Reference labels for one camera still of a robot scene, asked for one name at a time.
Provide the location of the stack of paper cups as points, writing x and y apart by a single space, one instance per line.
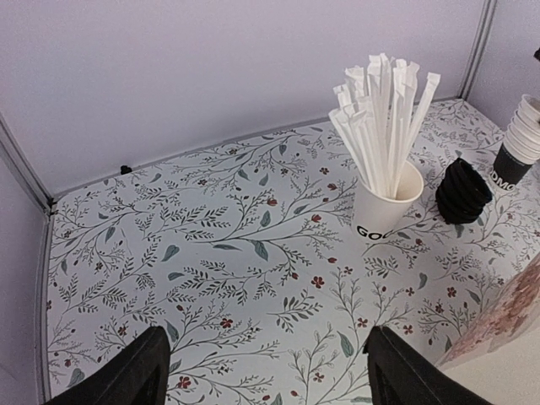
519 150

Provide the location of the floral table mat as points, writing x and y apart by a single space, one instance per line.
244 254

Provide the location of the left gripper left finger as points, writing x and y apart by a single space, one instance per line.
137 375

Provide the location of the white paper bag orange handles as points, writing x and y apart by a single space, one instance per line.
498 355

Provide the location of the stack of black cup lids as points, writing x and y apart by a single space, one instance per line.
463 194

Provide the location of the bundle of white wrapped straws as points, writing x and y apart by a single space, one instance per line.
379 117

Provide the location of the left aluminium frame post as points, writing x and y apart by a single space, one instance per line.
20 167

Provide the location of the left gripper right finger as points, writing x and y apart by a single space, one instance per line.
398 374

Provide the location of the white cup holding straws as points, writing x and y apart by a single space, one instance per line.
374 218

